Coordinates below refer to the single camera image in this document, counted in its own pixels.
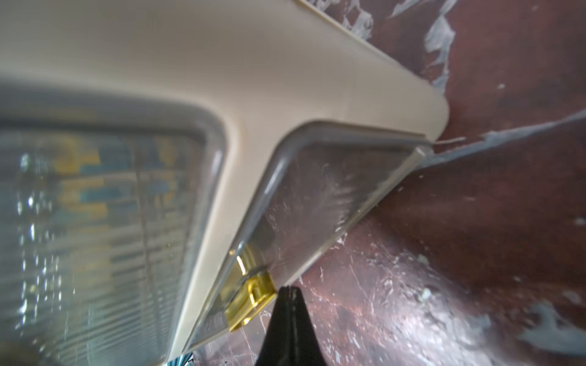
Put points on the clear drawer gold handle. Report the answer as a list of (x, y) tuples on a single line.
[(321, 180), (104, 202)]

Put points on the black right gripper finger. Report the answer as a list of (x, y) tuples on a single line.
[(290, 338)]

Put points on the clear bottom drawer gold handle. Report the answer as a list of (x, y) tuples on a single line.
[(321, 180)]

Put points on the beige drawer organizer cabinet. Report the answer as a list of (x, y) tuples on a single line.
[(262, 68)]

